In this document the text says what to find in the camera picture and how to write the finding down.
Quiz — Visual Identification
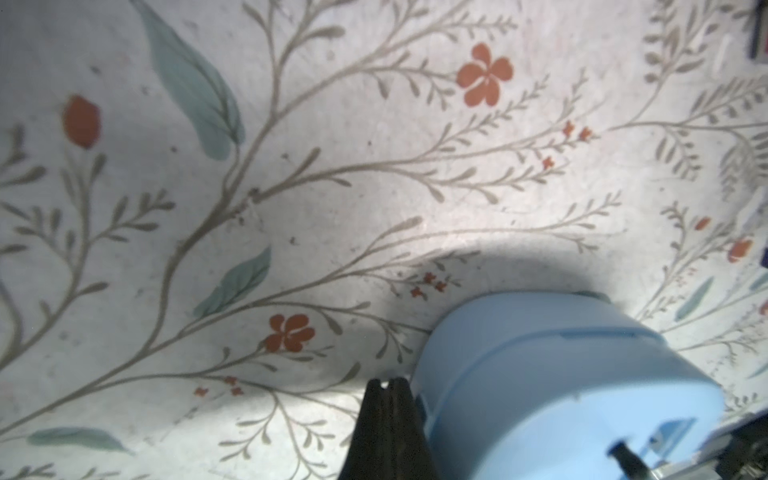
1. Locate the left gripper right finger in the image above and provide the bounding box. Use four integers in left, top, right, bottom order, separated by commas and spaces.
388, 378, 439, 480

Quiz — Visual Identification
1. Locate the light blue alarm clock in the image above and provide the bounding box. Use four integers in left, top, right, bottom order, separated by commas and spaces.
411, 292, 724, 479

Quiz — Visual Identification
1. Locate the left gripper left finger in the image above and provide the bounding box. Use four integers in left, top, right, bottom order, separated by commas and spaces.
338, 379, 395, 480

